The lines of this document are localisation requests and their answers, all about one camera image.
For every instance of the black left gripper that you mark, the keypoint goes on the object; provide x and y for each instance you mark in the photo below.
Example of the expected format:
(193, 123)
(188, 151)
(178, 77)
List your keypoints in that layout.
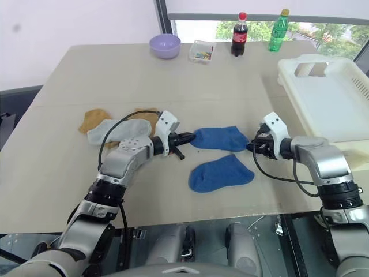
(174, 139)

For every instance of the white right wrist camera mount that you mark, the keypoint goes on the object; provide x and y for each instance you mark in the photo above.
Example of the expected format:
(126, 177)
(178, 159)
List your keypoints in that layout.
(276, 130)

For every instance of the grey right robot leg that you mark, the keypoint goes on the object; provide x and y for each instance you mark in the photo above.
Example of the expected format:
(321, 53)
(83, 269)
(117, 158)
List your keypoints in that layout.
(243, 248)

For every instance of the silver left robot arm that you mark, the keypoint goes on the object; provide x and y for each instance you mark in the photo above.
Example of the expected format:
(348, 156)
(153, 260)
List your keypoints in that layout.
(122, 161)

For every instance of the tan sock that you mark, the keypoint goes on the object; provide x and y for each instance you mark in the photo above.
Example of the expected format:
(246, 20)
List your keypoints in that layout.
(144, 115)
(92, 120)

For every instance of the cola bottle with red cap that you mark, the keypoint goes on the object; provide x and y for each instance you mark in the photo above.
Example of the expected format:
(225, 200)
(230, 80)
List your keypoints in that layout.
(239, 35)

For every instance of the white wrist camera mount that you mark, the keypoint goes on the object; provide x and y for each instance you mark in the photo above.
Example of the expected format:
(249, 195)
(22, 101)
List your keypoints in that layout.
(165, 127)
(276, 130)

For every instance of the grey robot torso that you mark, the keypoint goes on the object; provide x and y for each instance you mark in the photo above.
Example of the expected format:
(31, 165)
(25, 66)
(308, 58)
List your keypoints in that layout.
(178, 269)

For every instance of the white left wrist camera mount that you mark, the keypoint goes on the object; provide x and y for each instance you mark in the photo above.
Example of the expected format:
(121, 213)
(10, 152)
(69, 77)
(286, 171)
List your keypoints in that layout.
(165, 127)

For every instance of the dark window frame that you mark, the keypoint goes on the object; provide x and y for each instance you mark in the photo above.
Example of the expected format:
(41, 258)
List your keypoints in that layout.
(166, 20)

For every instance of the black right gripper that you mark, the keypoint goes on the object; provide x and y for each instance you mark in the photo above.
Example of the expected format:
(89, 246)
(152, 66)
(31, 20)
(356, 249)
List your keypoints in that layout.
(265, 144)

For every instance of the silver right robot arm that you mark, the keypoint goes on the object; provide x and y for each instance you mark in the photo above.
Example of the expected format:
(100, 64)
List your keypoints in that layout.
(325, 164)

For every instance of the grey robot leg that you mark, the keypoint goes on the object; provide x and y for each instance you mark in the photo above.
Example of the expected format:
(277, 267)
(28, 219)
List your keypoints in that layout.
(170, 245)
(243, 248)

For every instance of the clear box of clothespins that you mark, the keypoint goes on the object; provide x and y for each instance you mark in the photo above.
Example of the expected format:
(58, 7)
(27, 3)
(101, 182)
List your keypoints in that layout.
(202, 52)

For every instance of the grey sock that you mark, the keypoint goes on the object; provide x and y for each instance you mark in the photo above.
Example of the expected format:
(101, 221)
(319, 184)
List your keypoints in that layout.
(122, 131)

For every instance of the blue sock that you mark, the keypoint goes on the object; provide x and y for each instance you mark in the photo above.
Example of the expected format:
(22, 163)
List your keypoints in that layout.
(222, 139)
(219, 173)

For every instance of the grey left robot leg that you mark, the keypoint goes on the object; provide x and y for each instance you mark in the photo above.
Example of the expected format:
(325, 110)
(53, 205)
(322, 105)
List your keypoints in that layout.
(170, 245)

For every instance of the purple bowl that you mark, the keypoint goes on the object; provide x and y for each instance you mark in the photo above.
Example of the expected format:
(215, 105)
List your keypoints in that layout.
(165, 45)

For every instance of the white plastic basket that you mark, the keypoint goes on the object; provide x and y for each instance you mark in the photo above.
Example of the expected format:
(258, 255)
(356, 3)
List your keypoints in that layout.
(328, 95)

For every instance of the green bottle with yellow cap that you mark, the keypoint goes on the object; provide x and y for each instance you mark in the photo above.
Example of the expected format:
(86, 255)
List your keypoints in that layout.
(278, 31)

